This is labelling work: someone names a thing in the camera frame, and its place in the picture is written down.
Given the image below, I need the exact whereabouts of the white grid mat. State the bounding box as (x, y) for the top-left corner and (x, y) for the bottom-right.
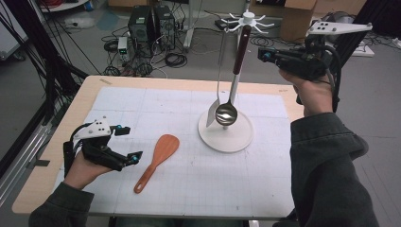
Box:
(51, 86), (296, 220)

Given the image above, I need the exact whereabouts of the person's left hand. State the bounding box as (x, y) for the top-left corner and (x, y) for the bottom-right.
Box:
(63, 150), (113, 190)

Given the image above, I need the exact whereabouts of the aluminium rail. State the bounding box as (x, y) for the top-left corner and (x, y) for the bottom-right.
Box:
(0, 122), (53, 206)

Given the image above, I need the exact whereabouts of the black metal frame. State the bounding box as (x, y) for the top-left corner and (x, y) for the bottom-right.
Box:
(338, 0), (395, 68)
(0, 0), (90, 171)

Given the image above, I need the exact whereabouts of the grey bag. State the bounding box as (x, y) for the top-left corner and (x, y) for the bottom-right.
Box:
(321, 11), (357, 26)

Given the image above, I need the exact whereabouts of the steel ladle with wooden handle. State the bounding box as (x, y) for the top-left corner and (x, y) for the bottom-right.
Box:
(215, 24), (253, 128)

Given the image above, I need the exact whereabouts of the steel turner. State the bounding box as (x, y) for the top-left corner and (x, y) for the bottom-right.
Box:
(205, 20), (230, 129)

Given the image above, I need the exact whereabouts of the white utensil rack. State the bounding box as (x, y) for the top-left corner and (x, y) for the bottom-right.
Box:
(198, 9), (275, 154)

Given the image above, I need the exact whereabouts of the white flat board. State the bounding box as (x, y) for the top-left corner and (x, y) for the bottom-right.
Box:
(350, 40), (375, 58)

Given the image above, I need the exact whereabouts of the black flat device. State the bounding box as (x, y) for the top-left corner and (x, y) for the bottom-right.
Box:
(214, 16), (235, 31)

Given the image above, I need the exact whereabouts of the person's right hand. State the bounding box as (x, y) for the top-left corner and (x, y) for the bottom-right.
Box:
(278, 68), (335, 118)

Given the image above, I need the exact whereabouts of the black computer tower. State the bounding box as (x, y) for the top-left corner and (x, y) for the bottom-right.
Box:
(127, 5), (155, 44)
(153, 4), (176, 51)

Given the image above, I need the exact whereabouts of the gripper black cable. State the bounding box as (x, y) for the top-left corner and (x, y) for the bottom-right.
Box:
(62, 122), (93, 178)
(323, 44), (343, 114)

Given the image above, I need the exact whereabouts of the cardboard box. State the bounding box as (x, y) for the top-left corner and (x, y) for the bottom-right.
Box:
(279, 0), (318, 44)

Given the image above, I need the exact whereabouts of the wooden spatula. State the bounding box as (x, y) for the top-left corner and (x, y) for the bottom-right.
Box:
(133, 133), (181, 195)

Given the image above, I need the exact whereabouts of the coiled black cable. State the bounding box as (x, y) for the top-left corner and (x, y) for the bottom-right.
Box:
(103, 39), (119, 54)
(164, 52), (188, 69)
(250, 34), (275, 48)

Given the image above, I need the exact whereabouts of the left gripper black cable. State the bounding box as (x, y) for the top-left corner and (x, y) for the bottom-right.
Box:
(62, 122), (93, 178)

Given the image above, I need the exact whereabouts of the grey power supply box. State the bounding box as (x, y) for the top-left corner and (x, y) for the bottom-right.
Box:
(116, 36), (129, 62)

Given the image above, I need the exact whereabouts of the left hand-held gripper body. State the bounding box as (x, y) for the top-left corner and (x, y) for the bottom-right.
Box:
(72, 116), (129, 173)

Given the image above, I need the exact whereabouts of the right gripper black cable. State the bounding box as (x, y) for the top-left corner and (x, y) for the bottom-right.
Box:
(323, 44), (343, 114)

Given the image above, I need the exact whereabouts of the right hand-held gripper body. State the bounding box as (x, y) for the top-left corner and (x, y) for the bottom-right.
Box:
(271, 21), (374, 82)

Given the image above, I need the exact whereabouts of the white stand pole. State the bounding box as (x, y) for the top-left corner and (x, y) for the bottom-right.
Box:
(183, 0), (199, 50)

